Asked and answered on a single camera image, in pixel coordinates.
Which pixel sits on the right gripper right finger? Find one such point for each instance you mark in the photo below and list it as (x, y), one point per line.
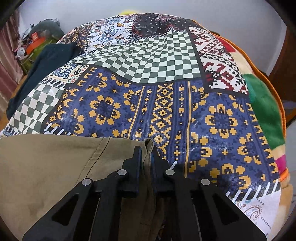
(197, 210)

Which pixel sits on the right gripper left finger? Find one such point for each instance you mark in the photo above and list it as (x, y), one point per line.
(91, 210)

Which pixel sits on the olive khaki pants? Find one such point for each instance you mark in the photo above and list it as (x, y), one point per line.
(37, 170)

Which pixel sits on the patchwork patterned bedspread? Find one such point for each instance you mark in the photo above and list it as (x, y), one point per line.
(207, 109)

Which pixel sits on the dark navy folded garment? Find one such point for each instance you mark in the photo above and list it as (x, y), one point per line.
(52, 57)

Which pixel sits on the green storage basket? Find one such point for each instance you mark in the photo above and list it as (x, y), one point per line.
(28, 61)

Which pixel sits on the striped pink curtain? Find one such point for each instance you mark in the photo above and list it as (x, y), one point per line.
(11, 71)

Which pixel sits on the orange box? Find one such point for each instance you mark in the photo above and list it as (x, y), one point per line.
(36, 42)

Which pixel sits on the yellow curved headboard tube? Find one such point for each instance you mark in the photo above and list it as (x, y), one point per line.
(129, 12)

